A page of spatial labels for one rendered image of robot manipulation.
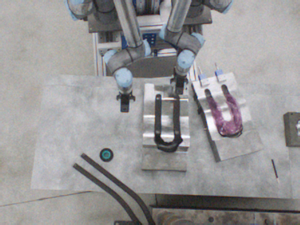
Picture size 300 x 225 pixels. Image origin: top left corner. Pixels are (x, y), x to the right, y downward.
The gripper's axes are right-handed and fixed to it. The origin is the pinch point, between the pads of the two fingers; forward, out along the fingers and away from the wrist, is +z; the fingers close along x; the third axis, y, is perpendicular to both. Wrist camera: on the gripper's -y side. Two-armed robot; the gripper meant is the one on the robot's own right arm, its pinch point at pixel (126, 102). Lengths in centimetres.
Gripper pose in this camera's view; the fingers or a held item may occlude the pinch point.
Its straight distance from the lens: 173.9
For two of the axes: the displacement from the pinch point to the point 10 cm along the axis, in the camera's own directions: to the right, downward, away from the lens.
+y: 0.4, -9.7, 2.6
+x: -10.0, -0.4, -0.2
